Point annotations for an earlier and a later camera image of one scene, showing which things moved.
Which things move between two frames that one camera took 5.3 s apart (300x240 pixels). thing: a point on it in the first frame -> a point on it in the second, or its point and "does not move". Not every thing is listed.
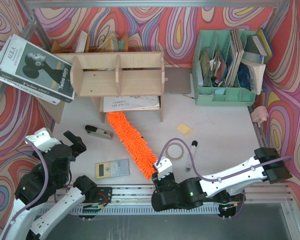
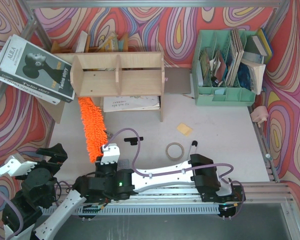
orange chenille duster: x=134 y=142 -> x=94 y=129
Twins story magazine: x=26 y=67 does not move
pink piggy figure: x=259 y=114 does not move
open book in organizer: x=250 y=76 does not move
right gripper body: x=163 y=184 -> x=105 y=168
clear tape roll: x=174 y=150 does not move
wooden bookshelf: x=98 y=75 does not move
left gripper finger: x=78 y=147 -> x=57 y=152
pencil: x=188 y=96 does not move
